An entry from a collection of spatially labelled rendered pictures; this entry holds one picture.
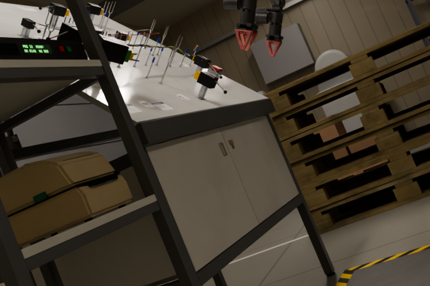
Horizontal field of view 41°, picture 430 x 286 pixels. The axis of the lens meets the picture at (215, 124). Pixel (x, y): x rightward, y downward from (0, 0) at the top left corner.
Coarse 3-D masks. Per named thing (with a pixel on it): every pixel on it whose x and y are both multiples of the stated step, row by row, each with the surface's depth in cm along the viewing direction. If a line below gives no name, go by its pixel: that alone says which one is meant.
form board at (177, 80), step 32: (0, 32) 200; (32, 32) 217; (128, 32) 291; (128, 64) 229; (160, 64) 251; (192, 64) 279; (96, 96) 175; (128, 96) 188; (160, 96) 203; (192, 96) 221; (224, 96) 242; (256, 96) 268
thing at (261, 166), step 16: (224, 128) 226; (240, 128) 240; (256, 128) 255; (240, 144) 233; (256, 144) 248; (272, 144) 264; (240, 160) 227; (256, 160) 241; (272, 160) 256; (240, 176) 221; (256, 176) 234; (272, 176) 249; (288, 176) 266; (256, 192) 228; (272, 192) 242; (288, 192) 258; (256, 208) 222; (272, 208) 236
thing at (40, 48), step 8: (0, 40) 133; (8, 40) 135; (16, 40) 137; (24, 40) 140; (32, 40) 142; (40, 40) 145; (48, 40) 148; (56, 40) 151; (64, 40) 154; (72, 40) 157; (0, 48) 131; (8, 48) 134; (16, 48) 136; (24, 48) 139; (32, 48) 141; (40, 48) 144; (48, 48) 147; (56, 48) 150; (64, 48) 153; (72, 48) 156; (80, 48) 159; (0, 56) 131; (8, 56) 133; (16, 56) 135; (24, 56) 138; (32, 56) 140; (40, 56) 143; (48, 56) 145; (56, 56) 148; (64, 56) 151; (72, 56) 154; (80, 56) 157
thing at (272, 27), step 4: (272, 24) 270; (280, 24) 270; (272, 28) 270; (276, 28) 269; (280, 28) 270; (272, 32) 270; (276, 32) 269; (280, 32) 271; (268, 36) 268; (276, 36) 267; (280, 36) 270
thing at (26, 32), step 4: (24, 20) 204; (28, 20) 203; (32, 20) 205; (20, 24) 205; (24, 24) 204; (28, 24) 204; (32, 24) 204; (24, 28) 205; (28, 28) 204; (32, 28) 205; (36, 28) 204; (24, 32) 205; (28, 32) 206; (40, 32) 204; (24, 36) 205; (28, 36) 207
